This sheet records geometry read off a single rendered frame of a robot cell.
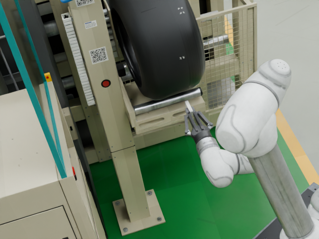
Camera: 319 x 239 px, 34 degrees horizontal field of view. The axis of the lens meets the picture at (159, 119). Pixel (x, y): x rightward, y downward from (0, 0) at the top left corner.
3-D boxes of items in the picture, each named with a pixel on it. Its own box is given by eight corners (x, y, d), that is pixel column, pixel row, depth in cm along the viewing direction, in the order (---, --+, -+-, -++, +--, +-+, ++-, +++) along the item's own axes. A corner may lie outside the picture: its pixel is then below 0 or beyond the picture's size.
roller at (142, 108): (130, 105, 245) (131, 108, 249) (133, 114, 243) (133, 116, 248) (200, 85, 249) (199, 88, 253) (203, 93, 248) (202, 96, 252)
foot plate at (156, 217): (122, 236, 303) (121, 234, 301) (112, 202, 322) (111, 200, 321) (165, 222, 306) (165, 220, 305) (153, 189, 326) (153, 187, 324)
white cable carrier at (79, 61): (88, 106, 245) (62, 20, 213) (86, 99, 249) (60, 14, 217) (97, 103, 246) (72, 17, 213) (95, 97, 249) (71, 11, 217)
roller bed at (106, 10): (85, 68, 277) (71, 20, 257) (80, 53, 288) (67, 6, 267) (120, 58, 279) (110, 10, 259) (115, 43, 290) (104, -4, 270)
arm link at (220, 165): (195, 163, 212) (224, 159, 217) (209, 194, 203) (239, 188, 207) (201, 146, 205) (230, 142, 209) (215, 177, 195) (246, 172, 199)
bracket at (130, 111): (132, 127, 245) (128, 112, 238) (114, 80, 274) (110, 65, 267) (138, 125, 245) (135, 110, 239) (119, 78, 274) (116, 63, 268)
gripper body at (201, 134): (214, 134, 211) (206, 118, 217) (195, 140, 210) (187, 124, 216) (214, 145, 217) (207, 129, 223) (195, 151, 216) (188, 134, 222)
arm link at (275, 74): (249, 77, 171) (230, 103, 164) (271, 42, 156) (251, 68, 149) (283, 99, 169) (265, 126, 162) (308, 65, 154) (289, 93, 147)
